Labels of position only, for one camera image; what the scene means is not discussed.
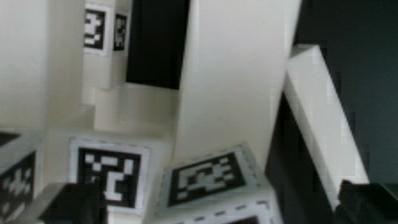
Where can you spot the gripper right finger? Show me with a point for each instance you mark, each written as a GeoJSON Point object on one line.
{"type": "Point", "coordinates": [368, 203]}

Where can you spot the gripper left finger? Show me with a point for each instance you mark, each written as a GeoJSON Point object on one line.
{"type": "Point", "coordinates": [69, 204]}

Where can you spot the white chair seat part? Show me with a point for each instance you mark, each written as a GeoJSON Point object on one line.
{"type": "Point", "coordinates": [108, 159]}

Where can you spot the white tagged cube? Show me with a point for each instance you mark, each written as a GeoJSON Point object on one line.
{"type": "Point", "coordinates": [215, 191]}
{"type": "Point", "coordinates": [18, 173]}

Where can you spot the white chair back frame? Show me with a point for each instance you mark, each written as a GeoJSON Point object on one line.
{"type": "Point", "coordinates": [196, 85]}

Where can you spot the white chair leg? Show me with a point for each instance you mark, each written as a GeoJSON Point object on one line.
{"type": "Point", "coordinates": [105, 42]}

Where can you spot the white right obstacle bar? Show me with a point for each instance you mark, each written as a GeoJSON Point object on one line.
{"type": "Point", "coordinates": [315, 104]}

